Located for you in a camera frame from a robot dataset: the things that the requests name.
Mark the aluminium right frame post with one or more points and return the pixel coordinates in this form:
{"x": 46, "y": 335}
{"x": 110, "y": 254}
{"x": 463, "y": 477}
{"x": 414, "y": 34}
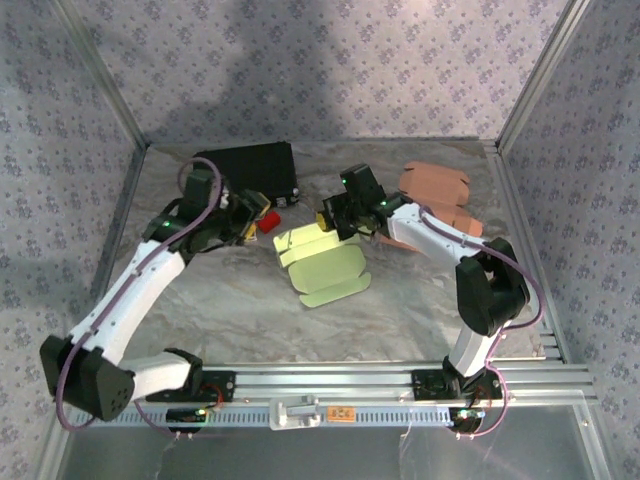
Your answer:
{"x": 540, "y": 75}

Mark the light green paper box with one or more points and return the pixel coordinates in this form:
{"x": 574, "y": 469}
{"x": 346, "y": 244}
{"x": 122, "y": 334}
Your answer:
{"x": 320, "y": 270}

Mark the grey metal sheet panel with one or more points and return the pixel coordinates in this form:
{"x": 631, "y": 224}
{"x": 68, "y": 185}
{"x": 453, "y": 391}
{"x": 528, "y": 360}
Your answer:
{"x": 325, "y": 455}

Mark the aluminium left frame post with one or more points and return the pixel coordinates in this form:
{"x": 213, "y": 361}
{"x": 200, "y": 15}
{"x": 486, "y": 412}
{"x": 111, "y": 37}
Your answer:
{"x": 102, "y": 75}

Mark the black hard case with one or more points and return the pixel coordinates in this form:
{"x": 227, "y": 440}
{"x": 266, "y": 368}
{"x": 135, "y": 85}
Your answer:
{"x": 260, "y": 165}

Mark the aluminium left side rail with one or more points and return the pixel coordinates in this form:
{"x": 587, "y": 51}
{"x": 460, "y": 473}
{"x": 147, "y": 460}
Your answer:
{"x": 119, "y": 235}

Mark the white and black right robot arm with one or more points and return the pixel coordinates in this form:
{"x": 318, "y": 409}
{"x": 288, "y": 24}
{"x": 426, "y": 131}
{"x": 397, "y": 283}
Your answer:
{"x": 430, "y": 235}

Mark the white plastic bracket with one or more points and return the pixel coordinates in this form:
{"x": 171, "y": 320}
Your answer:
{"x": 292, "y": 415}

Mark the left control board green light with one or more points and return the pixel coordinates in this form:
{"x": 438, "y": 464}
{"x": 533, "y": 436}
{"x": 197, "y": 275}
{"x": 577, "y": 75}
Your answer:
{"x": 185, "y": 415}

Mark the orange cardboard box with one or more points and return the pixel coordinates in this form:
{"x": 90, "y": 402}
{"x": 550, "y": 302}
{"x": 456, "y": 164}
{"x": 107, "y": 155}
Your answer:
{"x": 430, "y": 182}

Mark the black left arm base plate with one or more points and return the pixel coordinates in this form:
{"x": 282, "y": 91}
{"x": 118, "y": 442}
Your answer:
{"x": 220, "y": 385}

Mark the control board green light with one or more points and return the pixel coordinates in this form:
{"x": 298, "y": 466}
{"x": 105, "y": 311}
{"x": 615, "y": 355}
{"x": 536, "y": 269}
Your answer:
{"x": 185, "y": 415}
{"x": 465, "y": 417}

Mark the aluminium right side rail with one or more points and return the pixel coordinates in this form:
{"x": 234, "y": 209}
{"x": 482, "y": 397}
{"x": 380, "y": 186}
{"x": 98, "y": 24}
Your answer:
{"x": 512, "y": 200}

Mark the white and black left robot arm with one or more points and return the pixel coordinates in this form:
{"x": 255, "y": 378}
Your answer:
{"x": 145, "y": 285}

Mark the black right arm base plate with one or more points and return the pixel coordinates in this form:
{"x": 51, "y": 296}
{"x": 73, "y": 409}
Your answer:
{"x": 425, "y": 385}

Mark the aluminium front frame rail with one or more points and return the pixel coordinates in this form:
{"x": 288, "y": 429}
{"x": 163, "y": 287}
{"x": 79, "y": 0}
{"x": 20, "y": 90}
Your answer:
{"x": 325, "y": 382}

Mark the orange label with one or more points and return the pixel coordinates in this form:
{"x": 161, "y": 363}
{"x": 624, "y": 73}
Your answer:
{"x": 341, "y": 414}

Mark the aluminium frame post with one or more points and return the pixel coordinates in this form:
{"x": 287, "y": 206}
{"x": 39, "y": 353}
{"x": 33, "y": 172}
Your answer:
{"x": 540, "y": 75}
{"x": 102, "y": 75}

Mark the right control board green light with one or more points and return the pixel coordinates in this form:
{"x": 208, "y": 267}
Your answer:
{"x": 465, "y": 417}

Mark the small red block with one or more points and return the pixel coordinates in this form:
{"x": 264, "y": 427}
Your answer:
{"x": 269, "y": 222}

